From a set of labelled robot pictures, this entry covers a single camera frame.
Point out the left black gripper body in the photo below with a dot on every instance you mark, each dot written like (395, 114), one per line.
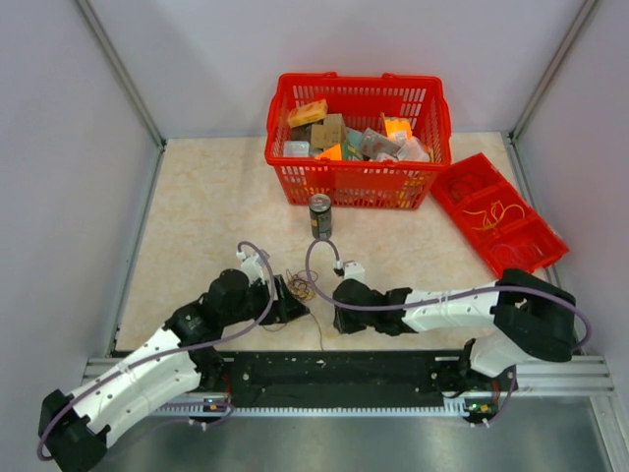
(257, 298)

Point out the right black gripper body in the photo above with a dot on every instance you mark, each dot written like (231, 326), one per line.
(351, 324)

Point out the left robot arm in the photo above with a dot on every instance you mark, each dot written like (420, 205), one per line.
(77, 428)

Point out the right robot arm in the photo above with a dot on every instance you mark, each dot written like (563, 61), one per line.
(527, 318)

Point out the black drink can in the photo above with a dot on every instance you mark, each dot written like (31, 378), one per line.
(320, 216)

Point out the clear plastic pack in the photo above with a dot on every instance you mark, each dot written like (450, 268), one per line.
(301, 149)

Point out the orange triangular pack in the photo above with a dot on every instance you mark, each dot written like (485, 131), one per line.
(334, 153)

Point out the grey printed packet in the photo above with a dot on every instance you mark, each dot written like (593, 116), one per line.
(372, 144)

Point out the brown cardboard box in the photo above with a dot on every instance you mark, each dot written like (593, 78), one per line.
(331, 131)

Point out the red compartment tray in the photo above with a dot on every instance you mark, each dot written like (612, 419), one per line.
(502, 228)

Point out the yellow snack box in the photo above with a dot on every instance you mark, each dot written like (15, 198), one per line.
(307, 113)

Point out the orange glowing box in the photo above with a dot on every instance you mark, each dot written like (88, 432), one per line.
(397, 129)

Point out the red plastic shopping basket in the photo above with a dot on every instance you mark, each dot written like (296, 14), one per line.
(362, 101)

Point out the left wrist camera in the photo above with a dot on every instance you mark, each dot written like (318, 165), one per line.
(253, 265)

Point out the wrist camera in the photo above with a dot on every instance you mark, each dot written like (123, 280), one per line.
(350, 270)
(253, 265)

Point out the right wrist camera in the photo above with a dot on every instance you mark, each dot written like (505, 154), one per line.
(350, 270)

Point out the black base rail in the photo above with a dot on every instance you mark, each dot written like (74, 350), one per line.
(348, 379)

